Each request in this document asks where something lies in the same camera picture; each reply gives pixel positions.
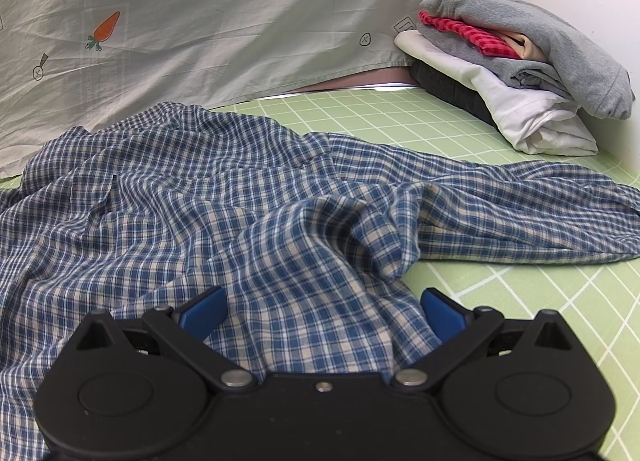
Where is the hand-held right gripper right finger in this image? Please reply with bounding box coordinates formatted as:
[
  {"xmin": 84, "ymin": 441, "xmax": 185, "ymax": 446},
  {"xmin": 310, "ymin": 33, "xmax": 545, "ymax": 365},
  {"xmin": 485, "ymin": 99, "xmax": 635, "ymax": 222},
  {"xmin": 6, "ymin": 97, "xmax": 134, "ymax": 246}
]
[{"xmin": 389, "ymin": 287, "xmax": 584, "ymax": 395}]

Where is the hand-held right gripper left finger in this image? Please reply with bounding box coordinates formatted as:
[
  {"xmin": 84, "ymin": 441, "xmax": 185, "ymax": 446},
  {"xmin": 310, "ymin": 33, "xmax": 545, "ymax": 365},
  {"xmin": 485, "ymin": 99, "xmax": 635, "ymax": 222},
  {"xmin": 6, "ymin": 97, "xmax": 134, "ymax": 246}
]
[{"xmin": 71, "ymin": 285, "xmax": 260, "ymax": 395}]

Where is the blue plaid shirt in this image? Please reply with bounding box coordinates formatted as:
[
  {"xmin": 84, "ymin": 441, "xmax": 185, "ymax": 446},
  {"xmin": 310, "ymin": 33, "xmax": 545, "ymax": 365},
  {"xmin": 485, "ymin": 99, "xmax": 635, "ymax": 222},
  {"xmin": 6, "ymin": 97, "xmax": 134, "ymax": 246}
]
[{"xmin": 0, "ymin": 101, "xmax": 640, "ymax": 461}]

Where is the green grid mat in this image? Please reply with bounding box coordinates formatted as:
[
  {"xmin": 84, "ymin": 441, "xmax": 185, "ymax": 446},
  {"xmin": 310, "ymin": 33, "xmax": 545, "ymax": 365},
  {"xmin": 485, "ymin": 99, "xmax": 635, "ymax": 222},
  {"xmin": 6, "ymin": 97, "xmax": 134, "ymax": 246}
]
[{"xmin": 0, "ymin": 81, "xmax": 640, "ymax": 461}]

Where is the white folded cloth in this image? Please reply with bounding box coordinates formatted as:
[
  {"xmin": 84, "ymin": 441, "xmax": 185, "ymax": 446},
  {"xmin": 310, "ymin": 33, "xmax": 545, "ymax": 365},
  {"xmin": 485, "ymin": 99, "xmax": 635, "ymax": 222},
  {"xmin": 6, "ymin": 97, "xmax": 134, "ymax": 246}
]
[{"xmin": 394, "ymin": 30, "xmax": 599, "ymax": 156}]

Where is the dark striped folded garment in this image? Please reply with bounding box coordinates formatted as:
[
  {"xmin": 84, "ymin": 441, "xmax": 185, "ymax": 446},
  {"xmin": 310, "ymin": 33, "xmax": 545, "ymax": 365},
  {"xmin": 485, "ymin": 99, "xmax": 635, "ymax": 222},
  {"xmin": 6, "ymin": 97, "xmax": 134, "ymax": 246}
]
[{"xmin": 409, "ymin": 58, "xmax": 506, "ymax": 134}]

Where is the pink cloth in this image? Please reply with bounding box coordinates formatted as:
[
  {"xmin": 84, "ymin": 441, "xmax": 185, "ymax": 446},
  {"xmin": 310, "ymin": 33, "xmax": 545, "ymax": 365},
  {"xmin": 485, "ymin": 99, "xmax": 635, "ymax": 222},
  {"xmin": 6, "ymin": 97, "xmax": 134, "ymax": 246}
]
[{"xmin": 295, "ymin": 66, "xmax": 416, "ymax": 94}]

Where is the beige folded cloth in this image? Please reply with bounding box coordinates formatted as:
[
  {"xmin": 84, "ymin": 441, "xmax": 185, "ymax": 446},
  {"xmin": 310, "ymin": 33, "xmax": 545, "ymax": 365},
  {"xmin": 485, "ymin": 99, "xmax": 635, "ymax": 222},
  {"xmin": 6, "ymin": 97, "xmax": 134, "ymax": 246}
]
[{"xmin": 510, "ymin": 33, "xmax": 543, "ymax": 62}]

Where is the red checked cloth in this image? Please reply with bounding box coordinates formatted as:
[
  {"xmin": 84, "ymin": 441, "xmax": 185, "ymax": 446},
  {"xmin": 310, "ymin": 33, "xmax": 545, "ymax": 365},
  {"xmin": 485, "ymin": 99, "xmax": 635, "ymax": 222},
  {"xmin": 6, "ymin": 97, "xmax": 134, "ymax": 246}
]
[{"xmin": 419, "ymin": 11, "xmax": 522, "ymax": 60}]

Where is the grey carrot print sheet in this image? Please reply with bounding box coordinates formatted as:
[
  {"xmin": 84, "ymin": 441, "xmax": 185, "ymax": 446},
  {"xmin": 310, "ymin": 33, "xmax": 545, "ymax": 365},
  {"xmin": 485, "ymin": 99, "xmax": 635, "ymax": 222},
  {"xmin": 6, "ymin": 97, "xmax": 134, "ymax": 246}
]
[{"xmin": 0, "ymin": 0, "xmax": 523, "ymax": 179}]

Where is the grey sweatshirt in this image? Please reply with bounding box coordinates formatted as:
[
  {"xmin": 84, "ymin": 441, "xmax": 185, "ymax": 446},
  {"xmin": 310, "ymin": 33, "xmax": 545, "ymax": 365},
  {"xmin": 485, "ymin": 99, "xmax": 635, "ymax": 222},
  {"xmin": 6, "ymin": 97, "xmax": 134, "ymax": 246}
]
[{"xmin": 417, "ymin": 0, "xmax": 637, "ymax": 120}]

